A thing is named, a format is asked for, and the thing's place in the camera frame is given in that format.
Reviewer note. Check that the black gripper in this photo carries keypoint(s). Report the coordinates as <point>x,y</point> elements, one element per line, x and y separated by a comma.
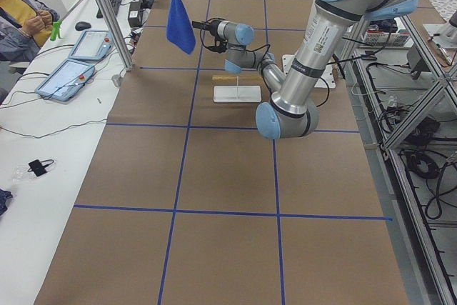
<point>213,26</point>

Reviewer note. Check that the blue towel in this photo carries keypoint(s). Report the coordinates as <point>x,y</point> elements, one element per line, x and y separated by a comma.
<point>179,30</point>

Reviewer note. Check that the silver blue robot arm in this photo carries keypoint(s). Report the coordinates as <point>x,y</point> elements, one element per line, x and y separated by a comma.
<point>290,112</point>

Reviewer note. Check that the wooden towel rack white base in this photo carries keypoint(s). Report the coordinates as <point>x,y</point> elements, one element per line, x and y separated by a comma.
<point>235,93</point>

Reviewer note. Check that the black power adapter box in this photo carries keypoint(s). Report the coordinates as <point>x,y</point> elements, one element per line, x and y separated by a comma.
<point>135,15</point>

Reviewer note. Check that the far teach pendant tablet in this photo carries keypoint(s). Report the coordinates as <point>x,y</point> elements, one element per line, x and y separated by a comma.
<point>92,45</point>

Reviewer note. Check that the teach pendant tablet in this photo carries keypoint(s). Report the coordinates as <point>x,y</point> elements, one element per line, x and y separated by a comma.
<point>66,80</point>
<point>92,45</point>

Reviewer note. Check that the black computer mouse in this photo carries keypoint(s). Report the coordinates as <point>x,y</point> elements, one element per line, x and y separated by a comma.
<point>82,25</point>

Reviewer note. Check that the green plastic clamp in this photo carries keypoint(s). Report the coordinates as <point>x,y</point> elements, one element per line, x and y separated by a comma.
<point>55,31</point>

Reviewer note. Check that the near teach pendant tablet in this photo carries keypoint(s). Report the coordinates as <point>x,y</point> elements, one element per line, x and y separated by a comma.
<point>66,80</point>

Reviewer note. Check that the brown paper table cover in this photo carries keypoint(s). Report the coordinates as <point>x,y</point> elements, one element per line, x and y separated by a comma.
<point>186,203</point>

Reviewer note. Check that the person in yellow shirt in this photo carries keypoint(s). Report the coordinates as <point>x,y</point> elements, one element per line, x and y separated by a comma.
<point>26,25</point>

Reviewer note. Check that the clear plastic bag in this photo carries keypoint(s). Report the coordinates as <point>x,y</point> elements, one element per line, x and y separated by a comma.
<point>23,173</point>

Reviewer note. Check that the aluminium frame post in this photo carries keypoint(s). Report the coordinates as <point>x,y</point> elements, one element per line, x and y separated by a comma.
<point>115,30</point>

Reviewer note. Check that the aluminium frame rack right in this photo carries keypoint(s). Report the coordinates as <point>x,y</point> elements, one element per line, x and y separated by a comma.
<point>410,98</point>

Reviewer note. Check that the small black device with cable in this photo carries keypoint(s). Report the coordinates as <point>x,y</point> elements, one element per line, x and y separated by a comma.
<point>39,167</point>

